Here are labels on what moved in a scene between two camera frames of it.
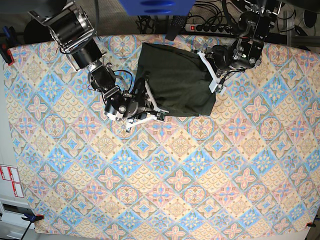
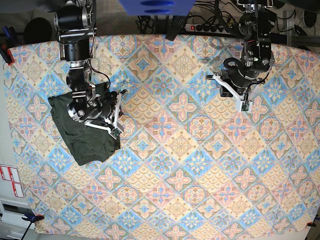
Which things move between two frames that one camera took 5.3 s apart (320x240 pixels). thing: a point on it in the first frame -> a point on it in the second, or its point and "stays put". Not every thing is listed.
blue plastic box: [159, 8] stays put
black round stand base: [35, 32] stays put
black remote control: [177, 24] stays put
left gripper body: [147, 107] -> [111, 120]
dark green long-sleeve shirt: [178, 79] -> [85, 143]
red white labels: [10, 173] stays put
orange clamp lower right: [311, 224] stays put
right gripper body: [217, 59] -> [244, 86]
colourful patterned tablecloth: [252, 166] stays put
